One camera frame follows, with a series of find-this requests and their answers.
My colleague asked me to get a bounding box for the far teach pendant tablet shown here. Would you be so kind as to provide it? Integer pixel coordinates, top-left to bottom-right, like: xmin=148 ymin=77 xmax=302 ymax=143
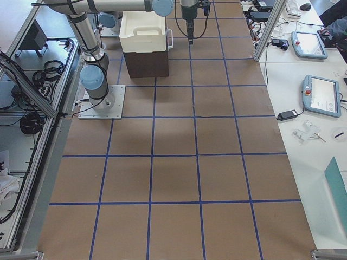
xmin=291 ymin=31 xmax=328 ymax=60

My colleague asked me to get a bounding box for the teal folder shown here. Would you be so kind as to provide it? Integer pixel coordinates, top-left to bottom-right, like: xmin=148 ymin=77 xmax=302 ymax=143
xmin=324 ymin=157 xmax=346 ymax=220

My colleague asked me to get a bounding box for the white foam tray box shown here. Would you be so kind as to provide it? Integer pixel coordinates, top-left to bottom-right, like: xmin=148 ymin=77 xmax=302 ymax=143
xmin=119 ymin=11 xmax=166 ymax=53

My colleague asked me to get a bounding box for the near teach pendant tablet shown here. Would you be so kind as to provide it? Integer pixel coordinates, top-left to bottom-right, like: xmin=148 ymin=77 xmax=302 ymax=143
xmin=302 ymin=75 xmax=341 ymax=118

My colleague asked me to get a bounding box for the teach pendant tablet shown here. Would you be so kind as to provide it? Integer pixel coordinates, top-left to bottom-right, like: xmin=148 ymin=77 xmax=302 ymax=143
xmin=291 ymin=31 xmax=328 ymax=60
xmin=302 ymin=75 xmax=341 ymax=118

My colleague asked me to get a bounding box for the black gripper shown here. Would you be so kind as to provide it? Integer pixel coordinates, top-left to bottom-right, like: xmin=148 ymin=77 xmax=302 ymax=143
xmin=180 ymin=4 xmax=199 ymax=45

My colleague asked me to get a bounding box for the black computer mouse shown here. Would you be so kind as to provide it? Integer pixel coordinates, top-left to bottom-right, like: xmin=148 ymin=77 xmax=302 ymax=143
xmin=299 ymin=3 xmax=312 ymax=11

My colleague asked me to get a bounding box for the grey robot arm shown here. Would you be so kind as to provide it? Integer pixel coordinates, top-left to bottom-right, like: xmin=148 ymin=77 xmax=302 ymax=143
xmin=32 ymin=1 xmax=176 ymax=110
xmin=98 ymin=11 xmax=123 ymax=37

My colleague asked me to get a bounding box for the wooden drawer with white handle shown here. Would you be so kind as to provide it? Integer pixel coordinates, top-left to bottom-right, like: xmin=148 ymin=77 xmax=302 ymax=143
xmin=166 ymin=29 xmax=174 ymax=49

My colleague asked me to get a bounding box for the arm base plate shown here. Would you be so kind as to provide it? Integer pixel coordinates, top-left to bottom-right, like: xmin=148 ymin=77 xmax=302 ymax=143
xmin=78 ymin=85 xmax=126 ymax=120

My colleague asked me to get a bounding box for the black monitor under frame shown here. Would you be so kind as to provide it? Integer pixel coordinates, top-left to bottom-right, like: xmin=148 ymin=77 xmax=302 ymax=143
xmin=15 ymin=20 xmax=48 ymax=57

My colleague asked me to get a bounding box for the aluminium frame post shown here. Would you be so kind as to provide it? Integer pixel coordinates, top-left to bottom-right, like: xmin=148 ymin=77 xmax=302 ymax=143
xmin=254 ymin=0 xmax=286 ymax=62

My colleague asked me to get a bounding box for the black power adapter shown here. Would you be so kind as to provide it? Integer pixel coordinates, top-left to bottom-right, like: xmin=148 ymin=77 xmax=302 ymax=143
xmin=277 ymin=109 xmax=298 ymax=121

